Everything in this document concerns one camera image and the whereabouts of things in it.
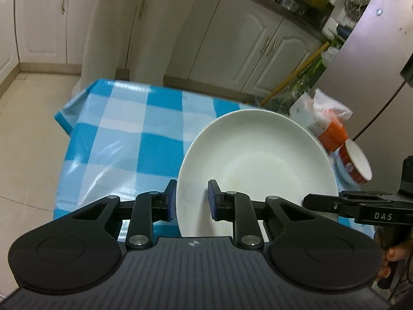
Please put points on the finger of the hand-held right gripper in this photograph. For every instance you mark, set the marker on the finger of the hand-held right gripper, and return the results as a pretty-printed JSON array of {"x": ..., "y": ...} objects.
[{"x": 319, "y": 203}]

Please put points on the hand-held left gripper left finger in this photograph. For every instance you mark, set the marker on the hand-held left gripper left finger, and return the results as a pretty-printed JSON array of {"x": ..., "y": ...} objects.
[{"x": 171, "y": 201}]

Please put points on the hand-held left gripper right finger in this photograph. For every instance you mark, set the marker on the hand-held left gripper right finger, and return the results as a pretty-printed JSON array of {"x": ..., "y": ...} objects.
[{"x": 213, "y": 201}]

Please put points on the red bowl white inside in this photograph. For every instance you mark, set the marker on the red bowl white inside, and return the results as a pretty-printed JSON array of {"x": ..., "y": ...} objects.
[{"x": 347, "y": 158}]

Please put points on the white deep plate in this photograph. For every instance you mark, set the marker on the white deep plate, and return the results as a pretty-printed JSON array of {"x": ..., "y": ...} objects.
[{"x": 267, "y": 155}]

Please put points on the person's right hand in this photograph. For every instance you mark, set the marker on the person's right hand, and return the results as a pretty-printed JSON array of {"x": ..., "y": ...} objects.
[{"x": 396, "y": 253}]

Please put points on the orange white plastic bag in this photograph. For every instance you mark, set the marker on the orange white plastic bag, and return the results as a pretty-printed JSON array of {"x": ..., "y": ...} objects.
[{"x": 326, "y": 119}]

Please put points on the blue checkered tablecloth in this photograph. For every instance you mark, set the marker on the blue checkered tablecloth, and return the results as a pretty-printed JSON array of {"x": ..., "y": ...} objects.
[{"x": 122, "y": 129}]

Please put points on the wooden stick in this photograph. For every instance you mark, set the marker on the wooden stick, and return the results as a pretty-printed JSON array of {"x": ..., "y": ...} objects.
[{"x": 296, "y": 69}]

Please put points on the silver refrigerator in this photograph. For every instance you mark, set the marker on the silver refrigerator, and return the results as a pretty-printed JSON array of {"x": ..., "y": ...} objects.
[{"x": 380, "y": 58}]

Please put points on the white kitchen base cabinets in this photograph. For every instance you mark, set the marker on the white kitchen base cabinets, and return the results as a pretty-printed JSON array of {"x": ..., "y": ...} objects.
[{"x": 232, "y": 45}]

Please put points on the white box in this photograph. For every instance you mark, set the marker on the white box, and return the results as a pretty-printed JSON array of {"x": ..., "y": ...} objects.
[{"x": 330, "y": 27}]

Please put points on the round fridge magnet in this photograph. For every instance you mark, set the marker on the round fridge magnet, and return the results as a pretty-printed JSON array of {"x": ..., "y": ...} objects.
[{"x": 379, "y": 12}]

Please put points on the metal bowl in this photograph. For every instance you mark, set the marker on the metal bowl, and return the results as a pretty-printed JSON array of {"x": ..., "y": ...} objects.
[{"x": 289, "y": 2}]

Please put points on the dark kitchen countertop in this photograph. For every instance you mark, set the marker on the dark kitchen countertop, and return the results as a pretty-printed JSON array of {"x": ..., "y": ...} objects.
[{"x": 258, "y": 1}]

